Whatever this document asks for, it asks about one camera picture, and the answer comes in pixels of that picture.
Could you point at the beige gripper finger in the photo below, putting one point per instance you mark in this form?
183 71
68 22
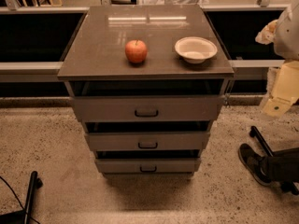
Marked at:
274 107

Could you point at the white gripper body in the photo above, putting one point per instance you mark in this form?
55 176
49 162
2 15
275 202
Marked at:
288 37

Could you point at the grey top drawer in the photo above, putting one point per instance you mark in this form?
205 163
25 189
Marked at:
153 108

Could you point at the grey drawer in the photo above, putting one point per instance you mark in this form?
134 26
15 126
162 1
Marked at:
147 166
147 141
153 108

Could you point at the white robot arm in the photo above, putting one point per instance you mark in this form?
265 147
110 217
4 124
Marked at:
283 33

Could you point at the grey middle drawer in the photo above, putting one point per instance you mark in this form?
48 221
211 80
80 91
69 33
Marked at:
147 141

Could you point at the grey drawer cabinet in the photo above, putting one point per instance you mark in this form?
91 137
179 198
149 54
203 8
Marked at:
96 66

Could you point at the grey bottom drawer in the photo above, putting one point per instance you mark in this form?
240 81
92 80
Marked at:
147 166

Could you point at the black shoe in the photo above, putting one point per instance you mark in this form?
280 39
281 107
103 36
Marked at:
251 160

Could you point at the dark trouser leg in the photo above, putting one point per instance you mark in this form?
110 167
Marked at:
284 168

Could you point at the white paper bowl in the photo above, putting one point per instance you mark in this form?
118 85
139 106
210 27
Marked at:
195 49

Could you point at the red apple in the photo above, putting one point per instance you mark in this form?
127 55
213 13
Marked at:
136 51

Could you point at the grey metal railing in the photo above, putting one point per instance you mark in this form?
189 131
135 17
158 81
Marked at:
28 67

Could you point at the black chair base left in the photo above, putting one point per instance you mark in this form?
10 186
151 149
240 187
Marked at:
24 215

